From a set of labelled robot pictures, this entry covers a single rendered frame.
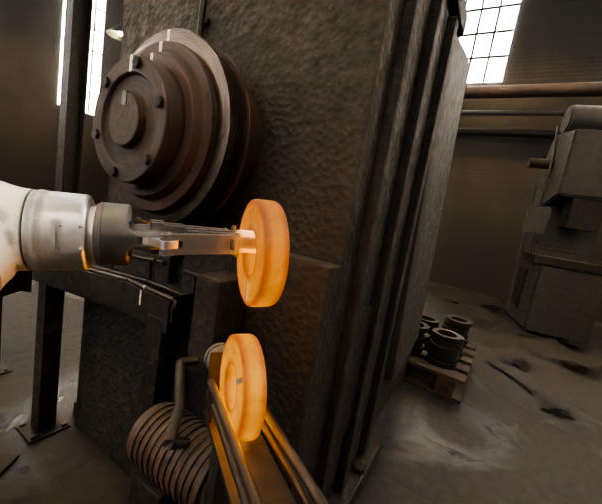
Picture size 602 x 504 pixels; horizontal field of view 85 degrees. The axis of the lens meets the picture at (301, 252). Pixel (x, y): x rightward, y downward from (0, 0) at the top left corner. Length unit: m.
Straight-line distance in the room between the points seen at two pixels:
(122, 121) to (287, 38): 0.43
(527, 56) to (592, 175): 3.13
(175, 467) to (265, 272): 0.44
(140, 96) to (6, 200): 0.50
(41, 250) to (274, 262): 0.24
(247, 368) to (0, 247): 0.30
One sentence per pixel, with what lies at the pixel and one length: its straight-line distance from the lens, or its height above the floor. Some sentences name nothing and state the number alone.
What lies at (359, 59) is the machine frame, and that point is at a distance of 0.83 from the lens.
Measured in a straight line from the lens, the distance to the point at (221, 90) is 0.81.
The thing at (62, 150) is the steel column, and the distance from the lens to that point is 7.82.
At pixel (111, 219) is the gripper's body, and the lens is 0.42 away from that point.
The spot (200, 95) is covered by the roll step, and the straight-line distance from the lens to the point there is 0.82.
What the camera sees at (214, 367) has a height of 0.69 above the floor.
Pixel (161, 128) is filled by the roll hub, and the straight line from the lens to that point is 0.78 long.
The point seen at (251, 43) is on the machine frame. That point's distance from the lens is 1.02.
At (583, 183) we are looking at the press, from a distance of 4.68.
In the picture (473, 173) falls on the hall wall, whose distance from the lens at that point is 6.74.
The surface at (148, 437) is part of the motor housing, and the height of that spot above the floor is 0.51.
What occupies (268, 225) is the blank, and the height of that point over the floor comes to 0.96.
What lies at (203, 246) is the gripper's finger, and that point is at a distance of 0.41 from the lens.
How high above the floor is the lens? 0.99
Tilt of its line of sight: 8 degrees down
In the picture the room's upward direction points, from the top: 9 degrees clockwise
